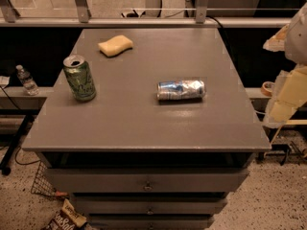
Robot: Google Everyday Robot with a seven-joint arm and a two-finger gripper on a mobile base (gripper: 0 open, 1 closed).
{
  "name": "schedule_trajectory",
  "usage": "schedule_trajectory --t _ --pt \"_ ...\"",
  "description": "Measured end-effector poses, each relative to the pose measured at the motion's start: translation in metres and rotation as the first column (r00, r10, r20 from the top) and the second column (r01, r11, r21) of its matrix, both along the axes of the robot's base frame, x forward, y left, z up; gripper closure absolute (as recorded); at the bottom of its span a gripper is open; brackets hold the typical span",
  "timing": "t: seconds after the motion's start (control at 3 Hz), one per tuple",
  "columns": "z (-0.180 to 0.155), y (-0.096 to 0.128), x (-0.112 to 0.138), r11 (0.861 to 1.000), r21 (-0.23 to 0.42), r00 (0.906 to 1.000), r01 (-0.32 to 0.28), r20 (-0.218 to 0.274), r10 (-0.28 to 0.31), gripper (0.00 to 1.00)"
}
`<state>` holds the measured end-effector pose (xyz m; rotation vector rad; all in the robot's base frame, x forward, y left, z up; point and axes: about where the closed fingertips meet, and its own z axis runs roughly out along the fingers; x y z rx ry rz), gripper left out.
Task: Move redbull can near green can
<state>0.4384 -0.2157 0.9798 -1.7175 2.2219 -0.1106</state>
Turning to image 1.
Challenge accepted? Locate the grey drawer cabinet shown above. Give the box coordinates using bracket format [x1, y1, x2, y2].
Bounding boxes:
[21, 27, 272, 230]

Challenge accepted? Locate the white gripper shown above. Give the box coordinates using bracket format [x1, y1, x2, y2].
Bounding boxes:
[263, 24, 307, 128]

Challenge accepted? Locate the drawer with knob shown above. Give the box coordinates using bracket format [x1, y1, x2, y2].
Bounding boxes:
[88, 215, 214, 230]
[71, 195, 227, 215]
[45, 169, 248, 193]

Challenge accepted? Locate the green soda can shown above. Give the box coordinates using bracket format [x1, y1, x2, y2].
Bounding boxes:
[63, 55, 96, 102]

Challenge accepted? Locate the silver blue redbull can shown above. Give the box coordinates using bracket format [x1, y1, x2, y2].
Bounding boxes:
[156, 80, 206, 101]

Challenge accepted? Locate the snack chip bag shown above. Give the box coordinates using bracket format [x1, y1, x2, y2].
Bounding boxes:
[40, 199, 86, 230]

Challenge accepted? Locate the black cable on floor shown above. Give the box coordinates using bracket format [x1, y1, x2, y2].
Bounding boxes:
[0, 85, 41, 167]

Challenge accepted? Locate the bottom drawer with knob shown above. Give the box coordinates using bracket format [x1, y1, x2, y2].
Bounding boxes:
[88, 215, 214, 230]

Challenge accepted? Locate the roll of tape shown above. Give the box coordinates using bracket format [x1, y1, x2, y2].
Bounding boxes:
[261, 81, 274, 97]

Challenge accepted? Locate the yellow sponge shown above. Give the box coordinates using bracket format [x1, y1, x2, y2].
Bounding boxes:
[98, 35, 133, 58]

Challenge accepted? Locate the clear plastic water bottle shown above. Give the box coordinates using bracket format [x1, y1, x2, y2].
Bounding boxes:
[16, 65, 39, 96]

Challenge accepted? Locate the wire mesh basket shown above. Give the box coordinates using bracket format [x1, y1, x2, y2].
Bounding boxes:
[31, 162, 69, 199]

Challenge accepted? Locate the metal rail frame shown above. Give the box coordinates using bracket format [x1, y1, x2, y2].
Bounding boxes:
[0, 0, 306, 28]

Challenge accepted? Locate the yellow stand frame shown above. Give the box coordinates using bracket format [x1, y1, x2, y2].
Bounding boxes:
[270, 119, 307, 150]

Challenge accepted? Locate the middle drawer with knob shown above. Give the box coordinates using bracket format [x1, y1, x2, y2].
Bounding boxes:
[71, 195, 227, 215]

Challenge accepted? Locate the top drawer with knob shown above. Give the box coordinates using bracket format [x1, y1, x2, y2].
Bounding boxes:
[45, 169, 248, 193]

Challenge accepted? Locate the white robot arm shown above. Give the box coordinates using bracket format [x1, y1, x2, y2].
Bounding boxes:
[263, 4, 307, 128]

